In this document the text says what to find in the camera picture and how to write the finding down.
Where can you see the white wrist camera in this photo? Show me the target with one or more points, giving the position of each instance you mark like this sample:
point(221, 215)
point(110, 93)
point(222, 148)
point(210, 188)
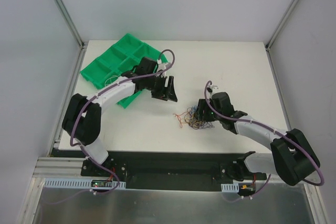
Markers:
point(212, 89)
point(161, 66)

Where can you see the right aluminium frame post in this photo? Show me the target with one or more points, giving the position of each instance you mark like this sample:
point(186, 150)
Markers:
point(280, 26)

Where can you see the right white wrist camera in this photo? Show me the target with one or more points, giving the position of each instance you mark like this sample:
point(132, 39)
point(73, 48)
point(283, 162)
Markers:
point(212, 89)

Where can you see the white cable duct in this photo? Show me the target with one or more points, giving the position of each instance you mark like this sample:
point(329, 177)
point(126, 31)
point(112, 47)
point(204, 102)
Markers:
point(230, 188)
point(71, 183)

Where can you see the right white cable duct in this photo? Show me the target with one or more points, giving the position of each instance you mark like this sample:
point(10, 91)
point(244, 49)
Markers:
point(230, 188)

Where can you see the aluminium frame post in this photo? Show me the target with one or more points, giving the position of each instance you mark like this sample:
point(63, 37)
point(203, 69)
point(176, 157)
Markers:
point(280, 26)
point(69, 22)

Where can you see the green compartment tray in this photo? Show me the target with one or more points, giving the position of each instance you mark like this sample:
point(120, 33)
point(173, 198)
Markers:
point(120, 57)

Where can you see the aluminium frame rail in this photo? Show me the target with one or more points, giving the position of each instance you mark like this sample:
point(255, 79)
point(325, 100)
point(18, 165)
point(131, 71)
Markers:
point(58, 167)

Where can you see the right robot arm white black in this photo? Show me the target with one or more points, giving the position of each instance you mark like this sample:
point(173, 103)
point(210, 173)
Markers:
point(291, 156)

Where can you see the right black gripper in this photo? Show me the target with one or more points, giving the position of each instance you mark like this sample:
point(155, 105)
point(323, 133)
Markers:
point(201, 111)

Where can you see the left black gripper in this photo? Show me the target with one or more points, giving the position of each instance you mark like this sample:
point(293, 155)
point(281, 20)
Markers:
point(163, 87)

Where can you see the left white cable duct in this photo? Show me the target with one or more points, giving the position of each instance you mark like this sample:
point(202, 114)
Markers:
point(71, 183)

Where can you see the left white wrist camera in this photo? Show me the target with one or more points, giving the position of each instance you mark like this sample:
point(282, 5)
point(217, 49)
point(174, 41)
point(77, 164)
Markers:
point(161, 66)

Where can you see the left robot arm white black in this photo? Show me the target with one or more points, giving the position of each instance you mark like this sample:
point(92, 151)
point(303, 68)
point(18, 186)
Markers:
point(82, 120)

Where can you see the left aluminium frame post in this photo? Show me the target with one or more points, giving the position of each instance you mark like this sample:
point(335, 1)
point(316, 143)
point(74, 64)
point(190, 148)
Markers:
point(69, 22)

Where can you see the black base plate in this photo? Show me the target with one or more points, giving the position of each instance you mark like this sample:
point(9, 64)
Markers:
point(172, 171)

